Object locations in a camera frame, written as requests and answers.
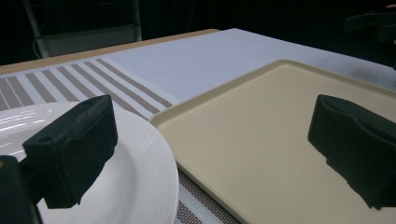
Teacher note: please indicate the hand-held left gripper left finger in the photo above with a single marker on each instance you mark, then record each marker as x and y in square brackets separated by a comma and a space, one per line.
[71, 146]

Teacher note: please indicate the striped woven placemat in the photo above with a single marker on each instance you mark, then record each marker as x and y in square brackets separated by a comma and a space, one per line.
[77, 81]

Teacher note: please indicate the metal folding chair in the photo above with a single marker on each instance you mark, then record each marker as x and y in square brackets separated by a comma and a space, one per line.
[87, 37]

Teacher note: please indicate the white ribbed plate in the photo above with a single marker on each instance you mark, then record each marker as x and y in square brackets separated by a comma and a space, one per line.
[140, 168]

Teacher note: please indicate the beige plastic tray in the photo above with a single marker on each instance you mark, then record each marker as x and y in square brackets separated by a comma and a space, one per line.
[249, 140]

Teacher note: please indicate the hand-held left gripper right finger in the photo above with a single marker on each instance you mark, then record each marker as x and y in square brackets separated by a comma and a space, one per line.
[355, 146]

